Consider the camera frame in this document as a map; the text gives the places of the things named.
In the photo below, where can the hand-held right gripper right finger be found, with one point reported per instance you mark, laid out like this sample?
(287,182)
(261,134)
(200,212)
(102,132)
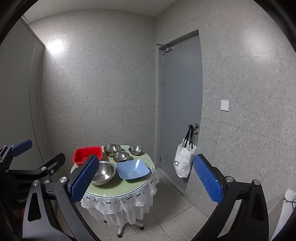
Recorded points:
(208,179)

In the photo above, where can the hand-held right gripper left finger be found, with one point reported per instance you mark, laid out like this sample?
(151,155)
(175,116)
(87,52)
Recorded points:
(84,179)

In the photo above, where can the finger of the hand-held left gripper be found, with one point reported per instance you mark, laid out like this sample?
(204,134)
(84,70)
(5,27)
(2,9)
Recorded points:
(52,165)
(22,146)

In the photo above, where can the large steel bowl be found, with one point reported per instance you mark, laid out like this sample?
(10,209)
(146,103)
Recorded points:
(104,172)

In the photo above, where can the red plastic basin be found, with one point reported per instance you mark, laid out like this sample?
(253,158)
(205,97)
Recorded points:
(84,154)

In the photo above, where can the small steel bowl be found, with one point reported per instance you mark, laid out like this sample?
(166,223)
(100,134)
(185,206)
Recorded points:
(120,156)
(135,150)
(112,148)

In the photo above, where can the blue square plate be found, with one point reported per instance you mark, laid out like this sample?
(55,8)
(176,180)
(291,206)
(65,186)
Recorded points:
(133,170)

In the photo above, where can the white tote bag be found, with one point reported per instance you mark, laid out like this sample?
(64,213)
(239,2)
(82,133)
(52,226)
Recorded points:
(182,162)

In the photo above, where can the green lace-edged tablecloth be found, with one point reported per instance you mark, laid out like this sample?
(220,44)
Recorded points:
(129,187)

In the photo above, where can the white table base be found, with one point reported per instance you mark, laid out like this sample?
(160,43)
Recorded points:
(120,231)

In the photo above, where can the white board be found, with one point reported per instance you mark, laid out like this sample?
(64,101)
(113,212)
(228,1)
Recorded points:
(284,217)

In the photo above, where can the grey door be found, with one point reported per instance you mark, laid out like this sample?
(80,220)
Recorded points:
(180,92)

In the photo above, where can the metal door closer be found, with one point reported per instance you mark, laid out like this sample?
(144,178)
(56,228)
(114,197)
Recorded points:
(167,48)

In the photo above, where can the white wall switch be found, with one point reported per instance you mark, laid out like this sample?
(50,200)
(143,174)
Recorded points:
(224,105)

